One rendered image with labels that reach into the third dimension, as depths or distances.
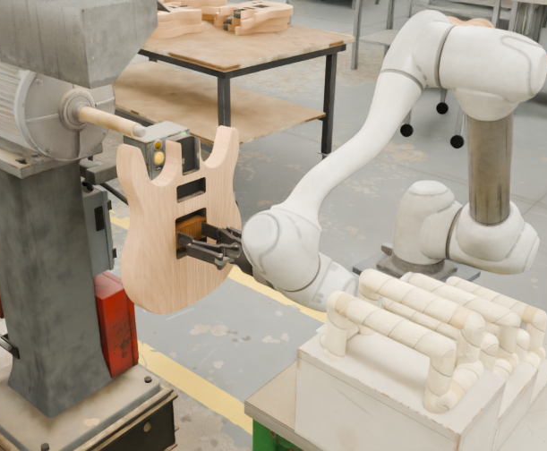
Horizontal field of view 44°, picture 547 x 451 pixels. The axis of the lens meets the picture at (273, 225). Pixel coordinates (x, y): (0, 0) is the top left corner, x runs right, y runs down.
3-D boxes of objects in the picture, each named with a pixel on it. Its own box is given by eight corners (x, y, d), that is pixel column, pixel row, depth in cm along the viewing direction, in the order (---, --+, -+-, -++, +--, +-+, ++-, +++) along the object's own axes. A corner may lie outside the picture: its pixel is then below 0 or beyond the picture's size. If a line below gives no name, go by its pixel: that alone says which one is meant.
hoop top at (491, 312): (403, 290, 117) (405, 274, 116) (412, 283, 120) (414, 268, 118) (513, 336, 106) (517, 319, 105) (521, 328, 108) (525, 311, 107)
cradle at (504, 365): (471, 394, 105) (474, 378, 104) (499, 358, 113) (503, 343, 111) (491, 404, 103) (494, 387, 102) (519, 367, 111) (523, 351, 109)
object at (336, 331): (320, 354, 101) (322, 302, 97) (331, 344, 103) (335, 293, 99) (337, 363, 99) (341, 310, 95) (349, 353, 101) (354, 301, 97)
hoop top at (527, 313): (441, 292, 132) (442, 278, 130) (448, 285, 134) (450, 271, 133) (542, 333, 121) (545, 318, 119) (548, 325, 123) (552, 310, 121)
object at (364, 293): (351, 330, 106) (354, 279, 102) (362, 321, 109) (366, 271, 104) (368, 338, 105) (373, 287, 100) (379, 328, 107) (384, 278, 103)
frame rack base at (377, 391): (291, 434, 110) (294, 349, 102) (344, 387, 120) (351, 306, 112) (444, 526, 95) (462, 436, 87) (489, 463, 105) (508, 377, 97)
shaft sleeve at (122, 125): (89, 120, 156) (78, 119, 153) (91, 106, 155) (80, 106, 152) (141, 138, 145) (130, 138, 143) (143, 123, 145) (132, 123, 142)
